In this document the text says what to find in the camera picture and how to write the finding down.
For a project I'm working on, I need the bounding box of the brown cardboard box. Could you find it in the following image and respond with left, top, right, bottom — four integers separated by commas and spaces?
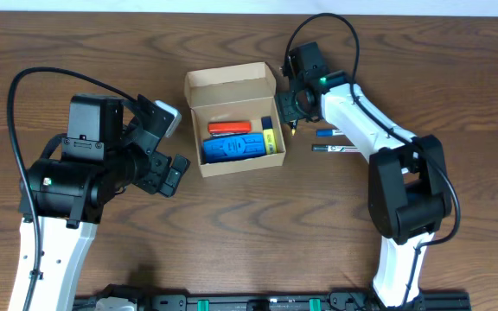
184, 62, 286, 177

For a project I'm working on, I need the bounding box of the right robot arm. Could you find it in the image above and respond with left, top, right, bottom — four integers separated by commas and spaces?
277, 42, 452, 310

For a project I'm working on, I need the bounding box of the blue whiteboard marker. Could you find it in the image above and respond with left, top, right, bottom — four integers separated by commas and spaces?
316, 129, 343, 137

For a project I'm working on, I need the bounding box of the orange highlighter pen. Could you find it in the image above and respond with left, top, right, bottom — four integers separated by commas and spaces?
207, 122, 252, 136

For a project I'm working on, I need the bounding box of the yellow highlighter pen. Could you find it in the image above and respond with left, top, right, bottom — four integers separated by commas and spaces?
261, 117, 278, 155

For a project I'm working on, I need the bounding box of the blue plastic stapler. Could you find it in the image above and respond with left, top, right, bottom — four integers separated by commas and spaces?
202, 133, 266, 163

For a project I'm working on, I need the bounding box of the black whiteboard marker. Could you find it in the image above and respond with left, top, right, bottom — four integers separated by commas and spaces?
311, 144, 359, 153

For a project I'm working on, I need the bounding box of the correction tape dispenser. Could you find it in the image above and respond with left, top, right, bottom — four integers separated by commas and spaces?
290, 120, 297, 136

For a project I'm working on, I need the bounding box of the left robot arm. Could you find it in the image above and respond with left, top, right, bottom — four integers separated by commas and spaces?
9, 94, 190, 310

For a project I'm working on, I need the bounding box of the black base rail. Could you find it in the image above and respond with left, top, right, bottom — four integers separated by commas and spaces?
73, 282, 473, 311

